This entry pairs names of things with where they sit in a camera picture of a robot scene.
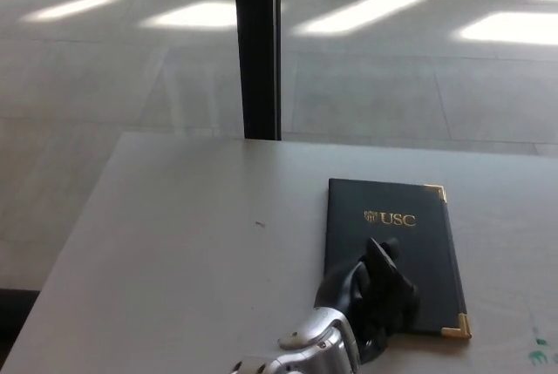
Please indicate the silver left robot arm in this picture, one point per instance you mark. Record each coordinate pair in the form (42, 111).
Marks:
(305, 345)

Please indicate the black diary with gold corners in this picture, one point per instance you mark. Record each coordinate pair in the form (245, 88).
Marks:
(405, 269)

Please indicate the black vertical pillar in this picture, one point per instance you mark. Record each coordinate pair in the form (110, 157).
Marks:
(257, 42)

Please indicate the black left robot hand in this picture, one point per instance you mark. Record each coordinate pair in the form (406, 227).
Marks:
(375, 291)

